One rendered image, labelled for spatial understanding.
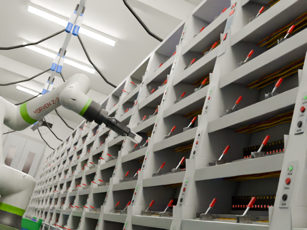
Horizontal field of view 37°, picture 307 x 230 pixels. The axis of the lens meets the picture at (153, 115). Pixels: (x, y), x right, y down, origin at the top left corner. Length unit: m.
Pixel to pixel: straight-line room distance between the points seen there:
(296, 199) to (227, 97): 0.84
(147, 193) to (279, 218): 1.35
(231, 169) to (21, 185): 1.03
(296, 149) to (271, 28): 0.79
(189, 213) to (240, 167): 0.39
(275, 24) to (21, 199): 1.33
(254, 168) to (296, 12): 0.66
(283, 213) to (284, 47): 0.58
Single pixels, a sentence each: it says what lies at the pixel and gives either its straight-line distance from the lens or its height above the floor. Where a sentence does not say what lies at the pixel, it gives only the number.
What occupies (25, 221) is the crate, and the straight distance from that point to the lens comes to 2.92.
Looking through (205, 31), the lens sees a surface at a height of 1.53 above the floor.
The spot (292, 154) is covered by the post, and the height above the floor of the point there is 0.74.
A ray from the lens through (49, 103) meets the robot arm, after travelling 2.29.
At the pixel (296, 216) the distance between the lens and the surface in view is 1.17.
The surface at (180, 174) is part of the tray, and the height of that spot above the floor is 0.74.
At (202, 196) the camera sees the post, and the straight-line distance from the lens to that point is 1.82.
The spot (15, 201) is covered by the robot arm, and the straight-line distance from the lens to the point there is 2.17.
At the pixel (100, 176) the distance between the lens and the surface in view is 3.84.
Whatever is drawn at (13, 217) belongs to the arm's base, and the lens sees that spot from 2.17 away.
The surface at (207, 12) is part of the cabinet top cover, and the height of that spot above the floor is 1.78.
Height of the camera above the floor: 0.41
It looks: 16 degrees up
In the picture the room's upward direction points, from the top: 17 degrees clockwise
